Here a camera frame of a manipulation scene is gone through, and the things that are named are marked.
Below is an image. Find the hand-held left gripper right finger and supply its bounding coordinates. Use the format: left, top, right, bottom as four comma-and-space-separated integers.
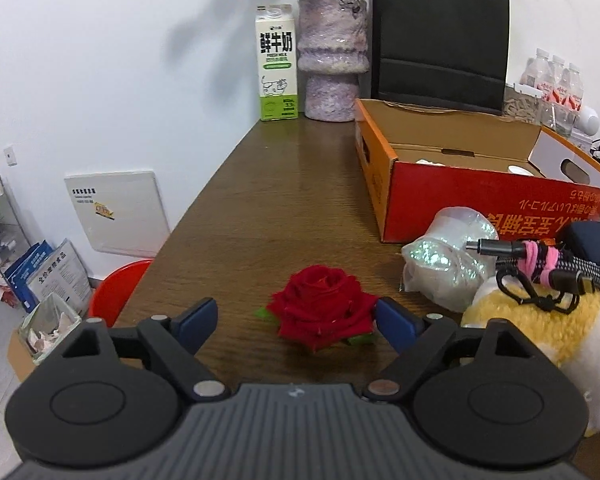
365, 297, 545, 402

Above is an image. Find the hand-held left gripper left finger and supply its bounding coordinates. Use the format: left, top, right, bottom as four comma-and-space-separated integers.
61, 297, 230, 402

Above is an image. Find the red fabric rose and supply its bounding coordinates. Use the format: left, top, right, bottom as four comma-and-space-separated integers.
254, 266, 381, 353

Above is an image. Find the orange cardboard box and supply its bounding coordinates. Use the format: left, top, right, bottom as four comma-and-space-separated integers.
354, 98, 600, 244

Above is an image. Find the brown wooden desktop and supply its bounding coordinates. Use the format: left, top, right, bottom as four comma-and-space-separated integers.
111, 105, 600, 480

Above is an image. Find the clear shiny plastic bag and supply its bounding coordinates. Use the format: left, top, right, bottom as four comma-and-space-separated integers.
400, 206, 501, 311

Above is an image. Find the red plastic stool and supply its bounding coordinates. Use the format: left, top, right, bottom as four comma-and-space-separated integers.
89, 259, 155, 328

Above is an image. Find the cardboard trash box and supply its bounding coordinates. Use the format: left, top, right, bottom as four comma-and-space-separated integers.
7, 292, 83, 381

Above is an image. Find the blue printed carton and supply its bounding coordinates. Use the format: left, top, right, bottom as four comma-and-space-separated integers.
4, 242, 56, 313

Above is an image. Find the yellow white plush toy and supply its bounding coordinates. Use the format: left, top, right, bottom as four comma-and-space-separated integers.
460, 277, 600, 436

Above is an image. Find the dark blue case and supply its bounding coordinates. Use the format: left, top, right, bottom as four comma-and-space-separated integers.
562, 221, 600, 311

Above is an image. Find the clear container of seeds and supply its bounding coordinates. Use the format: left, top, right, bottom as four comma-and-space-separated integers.
502, 82, 543, 126

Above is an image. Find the clear glass cup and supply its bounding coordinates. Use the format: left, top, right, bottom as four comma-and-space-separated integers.
542, 102, 578, 139

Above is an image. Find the purple marbled vase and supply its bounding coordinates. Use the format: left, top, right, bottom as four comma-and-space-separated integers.
297, 0, 370, 122

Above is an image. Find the white green milk carton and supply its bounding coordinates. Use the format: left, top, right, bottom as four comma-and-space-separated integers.
254, 4, 299, 122

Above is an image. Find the white round gadget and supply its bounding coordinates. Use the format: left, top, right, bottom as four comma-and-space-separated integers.
575, 106, 600, 136

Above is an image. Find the black paper bag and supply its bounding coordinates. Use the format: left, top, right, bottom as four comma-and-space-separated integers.
371, 0, 511, 116

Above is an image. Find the pink label water bottle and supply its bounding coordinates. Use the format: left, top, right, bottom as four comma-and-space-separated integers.
560, 62, 586, 111
522, 49, 552, 92
545, 55, 567, 102

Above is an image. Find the white wall panel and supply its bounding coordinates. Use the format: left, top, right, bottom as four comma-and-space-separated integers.
64, 170, 171, 256

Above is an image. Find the braided cable with pink tie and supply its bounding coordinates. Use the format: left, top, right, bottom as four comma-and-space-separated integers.
466, 239, 600, 311

